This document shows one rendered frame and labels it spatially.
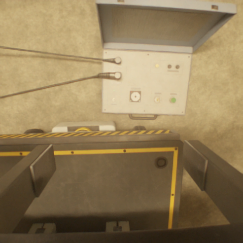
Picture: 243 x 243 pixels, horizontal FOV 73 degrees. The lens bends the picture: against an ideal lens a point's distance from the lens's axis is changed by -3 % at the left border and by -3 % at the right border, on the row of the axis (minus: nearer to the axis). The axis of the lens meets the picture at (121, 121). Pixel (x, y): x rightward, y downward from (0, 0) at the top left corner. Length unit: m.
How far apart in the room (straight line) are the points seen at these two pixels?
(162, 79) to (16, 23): 0.68
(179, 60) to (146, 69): 0.15
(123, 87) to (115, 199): 0.44
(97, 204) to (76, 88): 0.50
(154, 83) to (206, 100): 0.29
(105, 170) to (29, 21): 0.70
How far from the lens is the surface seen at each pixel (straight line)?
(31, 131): 0.81
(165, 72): 0.77
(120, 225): 0.67
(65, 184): 0.60
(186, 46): 0.81
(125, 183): 0.58
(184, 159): 0.17
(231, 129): 1.03
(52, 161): 0.17
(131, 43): 0.75
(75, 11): 0.87
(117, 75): 0.68
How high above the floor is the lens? 0.80
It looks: 76 degrees down
